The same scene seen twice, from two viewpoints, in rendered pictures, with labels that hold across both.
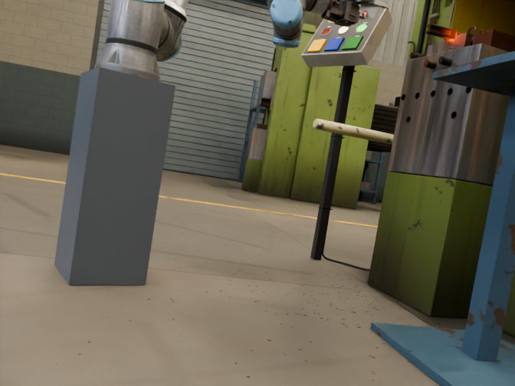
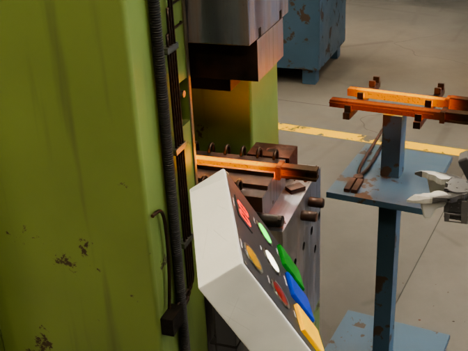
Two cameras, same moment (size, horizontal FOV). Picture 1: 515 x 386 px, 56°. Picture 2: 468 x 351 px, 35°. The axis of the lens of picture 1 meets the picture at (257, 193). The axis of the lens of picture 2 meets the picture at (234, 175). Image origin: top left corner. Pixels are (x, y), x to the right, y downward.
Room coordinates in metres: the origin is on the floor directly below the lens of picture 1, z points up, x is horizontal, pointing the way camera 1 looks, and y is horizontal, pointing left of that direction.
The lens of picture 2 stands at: (3.15, 0.43, 1.80)
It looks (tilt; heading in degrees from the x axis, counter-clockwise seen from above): 26 degrees down; 222
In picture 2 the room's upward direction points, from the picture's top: 3 degrees counter-clockwise
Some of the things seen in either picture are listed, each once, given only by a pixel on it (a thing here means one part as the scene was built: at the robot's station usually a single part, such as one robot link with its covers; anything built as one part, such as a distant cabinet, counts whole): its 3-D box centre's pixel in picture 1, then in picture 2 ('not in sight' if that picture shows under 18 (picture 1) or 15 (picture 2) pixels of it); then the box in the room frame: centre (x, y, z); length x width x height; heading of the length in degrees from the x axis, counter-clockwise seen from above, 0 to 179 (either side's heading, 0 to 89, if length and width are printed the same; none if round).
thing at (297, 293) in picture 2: (334, 44); (297, 298); (2.24, -0.24, 1.01); 0.07 x 0.05 x 0.07; 46
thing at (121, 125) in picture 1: (113, 178); not in sight; (1.44, 0.44, 0.30); 0.22 x 0.22 x 0.60; 33
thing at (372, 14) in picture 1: (373, 10); (432, 184); (1.62, -0.28, 0.98); 0.09 x 0.03 x 0.06; 75
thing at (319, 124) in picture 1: (359, 132); not in sight; (2.12, -0.40, 0.62); 0.44 x 0.05 x 0.05; 111
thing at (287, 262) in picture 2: (352, 44); (288, 268); (2.17, -0.31, 1.01); 0.07 x 0.05 x 0.07; 46
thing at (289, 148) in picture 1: (329, 105); not in sight; (7.23, -0.85, 1.45); 2.20 x 1.23 x 2.90; 103
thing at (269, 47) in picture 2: not in sight; (186, 44); (1.91, -0.80, 1.32); 0.42 x 0.20 x 0.10; 111
